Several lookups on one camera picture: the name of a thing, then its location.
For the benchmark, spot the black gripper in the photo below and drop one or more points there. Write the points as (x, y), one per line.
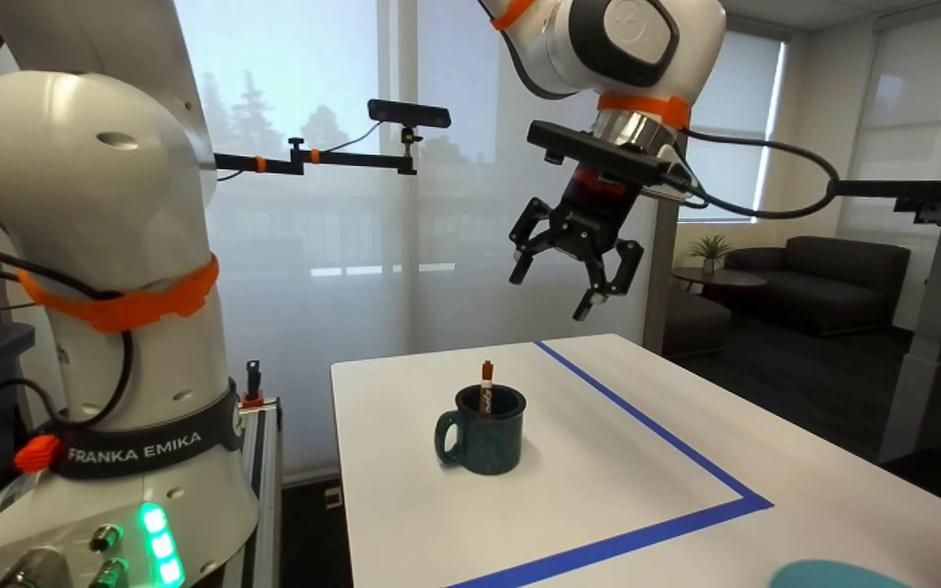
(593, 213)

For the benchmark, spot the brown marker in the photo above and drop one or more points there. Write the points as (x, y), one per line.
(485, 382)

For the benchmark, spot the aluminium robot base cart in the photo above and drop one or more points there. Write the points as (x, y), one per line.
(262, 491)

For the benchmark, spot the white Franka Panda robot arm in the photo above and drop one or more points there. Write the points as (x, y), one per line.
(88, 250)

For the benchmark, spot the small potted plant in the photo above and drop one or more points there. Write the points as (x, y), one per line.
(709, 251)

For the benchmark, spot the round coffee table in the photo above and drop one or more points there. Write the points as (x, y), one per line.
(719, 277)

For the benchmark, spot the blue tape line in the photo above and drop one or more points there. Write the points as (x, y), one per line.
(646, 417)

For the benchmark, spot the dark green enamel mug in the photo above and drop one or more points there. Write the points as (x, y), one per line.
(487, 433)

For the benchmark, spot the dark sofa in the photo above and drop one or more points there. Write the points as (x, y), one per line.
(823, 281)

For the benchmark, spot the black clamp with orange tip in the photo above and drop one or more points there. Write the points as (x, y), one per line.
(252, 382)

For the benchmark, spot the grey standing desk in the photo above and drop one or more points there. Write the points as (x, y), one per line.
(928, 296)

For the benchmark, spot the blue bowl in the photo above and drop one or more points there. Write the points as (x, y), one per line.
(838, 575)

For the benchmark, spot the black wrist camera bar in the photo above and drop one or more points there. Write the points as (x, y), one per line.
(605, 152)

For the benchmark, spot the black external camera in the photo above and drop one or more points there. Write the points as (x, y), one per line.
(410, 113)

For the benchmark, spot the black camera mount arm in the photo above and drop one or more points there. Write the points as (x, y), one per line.
(319, 156)

